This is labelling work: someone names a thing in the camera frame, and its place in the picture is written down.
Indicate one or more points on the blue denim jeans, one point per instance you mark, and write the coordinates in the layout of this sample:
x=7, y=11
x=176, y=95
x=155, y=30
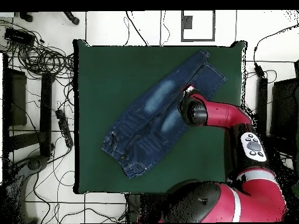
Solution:
x=151, y=112

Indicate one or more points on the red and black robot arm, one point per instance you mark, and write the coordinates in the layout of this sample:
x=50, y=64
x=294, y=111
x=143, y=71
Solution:
x=245, y=198

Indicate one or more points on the black power adapter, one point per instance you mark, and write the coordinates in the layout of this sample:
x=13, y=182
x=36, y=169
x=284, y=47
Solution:
x=259, y=70

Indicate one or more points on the black upright bar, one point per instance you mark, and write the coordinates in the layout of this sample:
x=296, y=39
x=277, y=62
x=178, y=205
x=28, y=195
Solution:
x=262, y=105

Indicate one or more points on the dark green table cloth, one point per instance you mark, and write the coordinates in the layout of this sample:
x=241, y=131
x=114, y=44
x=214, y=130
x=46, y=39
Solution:
x=105, y=81

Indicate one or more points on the black cabinet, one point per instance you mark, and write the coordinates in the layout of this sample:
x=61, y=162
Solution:
x=285, y=105

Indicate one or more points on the black power strip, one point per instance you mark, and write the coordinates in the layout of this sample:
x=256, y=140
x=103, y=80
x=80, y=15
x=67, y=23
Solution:
x=64, y=127

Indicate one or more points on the black metal column stand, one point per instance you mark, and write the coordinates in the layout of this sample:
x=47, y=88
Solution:
x=133, y=207

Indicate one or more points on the black stand foot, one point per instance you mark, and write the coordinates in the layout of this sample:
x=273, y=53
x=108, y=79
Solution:
x=25, y=16
x=71, y=18

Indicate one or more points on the black electronics box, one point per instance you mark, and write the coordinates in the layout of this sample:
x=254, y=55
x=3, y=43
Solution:
x=18, y=36

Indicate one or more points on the grey chair base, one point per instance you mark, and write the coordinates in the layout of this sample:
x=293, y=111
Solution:
x=21, y=177

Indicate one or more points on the grey square frame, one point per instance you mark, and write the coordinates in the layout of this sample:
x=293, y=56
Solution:
x=186, y=22

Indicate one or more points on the black frame stand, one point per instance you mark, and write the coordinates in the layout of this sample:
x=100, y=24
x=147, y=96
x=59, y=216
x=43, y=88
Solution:
x=46, y=112

